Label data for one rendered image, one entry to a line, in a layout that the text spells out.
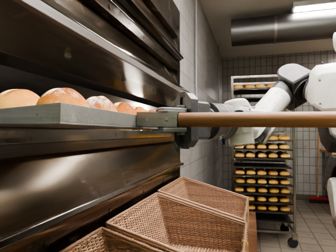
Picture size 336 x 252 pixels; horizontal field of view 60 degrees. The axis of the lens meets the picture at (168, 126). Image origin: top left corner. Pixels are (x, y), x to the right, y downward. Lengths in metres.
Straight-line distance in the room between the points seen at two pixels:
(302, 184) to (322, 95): 4.69
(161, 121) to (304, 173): 5.18
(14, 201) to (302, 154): 5.23
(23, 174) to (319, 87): 0.92
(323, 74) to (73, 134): 0.83
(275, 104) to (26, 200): 0.83
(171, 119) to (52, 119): 0.27
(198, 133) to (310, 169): 5.12
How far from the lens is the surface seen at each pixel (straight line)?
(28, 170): 0.83
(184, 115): 0.59
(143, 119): 0.62
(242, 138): 0.75
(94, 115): 0.46
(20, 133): 0.77
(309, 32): 3.75
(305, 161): 5.68
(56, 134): 0.87
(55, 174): 0.90
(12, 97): 0.49
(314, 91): 1.10
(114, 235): 1.03
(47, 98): 0.44
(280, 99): 1.12
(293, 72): 1.20
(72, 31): 0.71
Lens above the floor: 1.17
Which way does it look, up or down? 1 degrees up
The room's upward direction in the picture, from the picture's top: straight up
